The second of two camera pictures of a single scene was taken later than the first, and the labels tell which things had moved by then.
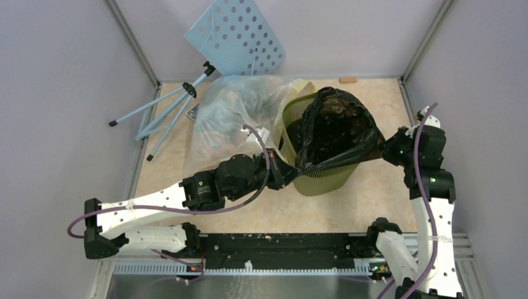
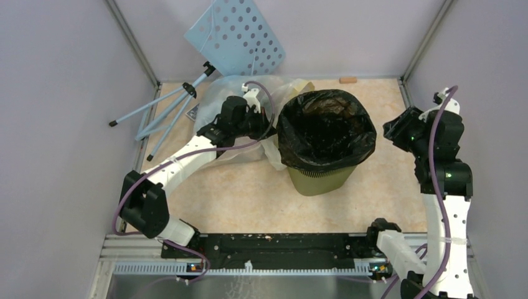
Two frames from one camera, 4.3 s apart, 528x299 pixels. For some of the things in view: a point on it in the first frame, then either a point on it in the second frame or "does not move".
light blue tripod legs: x=188 y=90 does not move
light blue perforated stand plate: x=235 y=38 does not move
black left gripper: x=281 y=172 -> x=262 y=120
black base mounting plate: x=283 y=250 does not move
